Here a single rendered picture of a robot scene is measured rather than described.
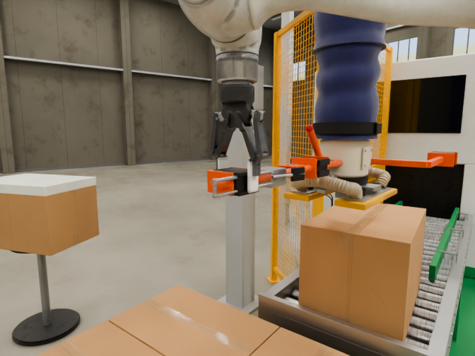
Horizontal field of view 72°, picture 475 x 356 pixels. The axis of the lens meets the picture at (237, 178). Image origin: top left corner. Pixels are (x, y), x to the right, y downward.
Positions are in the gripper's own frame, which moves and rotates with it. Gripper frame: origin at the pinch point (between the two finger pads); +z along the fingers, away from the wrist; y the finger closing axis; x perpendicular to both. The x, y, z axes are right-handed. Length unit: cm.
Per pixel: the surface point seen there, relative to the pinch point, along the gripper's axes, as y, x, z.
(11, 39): 1155, -270, -281
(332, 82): 2, -49, -26
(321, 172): -4.0, -32.1, 1.7
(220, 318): 42, -36, 68
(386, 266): -15, -63, 37
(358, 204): -11.2, -42.5, 11.8
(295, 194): 10.8, -42.3, 11.6
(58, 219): 151, -14, 41
